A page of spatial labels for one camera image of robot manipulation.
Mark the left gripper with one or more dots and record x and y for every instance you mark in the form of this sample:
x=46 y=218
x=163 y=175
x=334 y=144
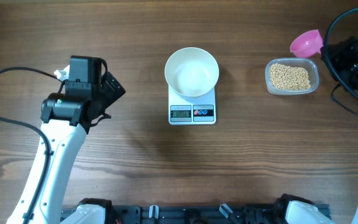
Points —
x=111 y=96

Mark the white bowl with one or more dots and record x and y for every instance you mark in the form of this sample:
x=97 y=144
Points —
x=191 y=72

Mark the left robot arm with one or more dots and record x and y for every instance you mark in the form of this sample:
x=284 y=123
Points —
x=67 y=117

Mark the pile of soybeans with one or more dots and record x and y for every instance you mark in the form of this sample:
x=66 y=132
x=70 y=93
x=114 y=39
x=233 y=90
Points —
x=285 y=77

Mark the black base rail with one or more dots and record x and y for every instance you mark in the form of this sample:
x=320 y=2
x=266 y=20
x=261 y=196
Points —
x=122 y=214

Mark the white digital kitchen scale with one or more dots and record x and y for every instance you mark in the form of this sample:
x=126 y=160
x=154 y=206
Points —
x=183 y=110

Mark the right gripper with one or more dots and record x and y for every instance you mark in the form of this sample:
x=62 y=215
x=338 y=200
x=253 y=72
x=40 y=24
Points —
x=335 y=53

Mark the pink plastic scoop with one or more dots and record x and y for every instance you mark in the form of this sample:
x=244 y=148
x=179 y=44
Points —
x=307 y=44

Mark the clear plastic container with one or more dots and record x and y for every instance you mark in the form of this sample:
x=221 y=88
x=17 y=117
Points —
x=310 y=67

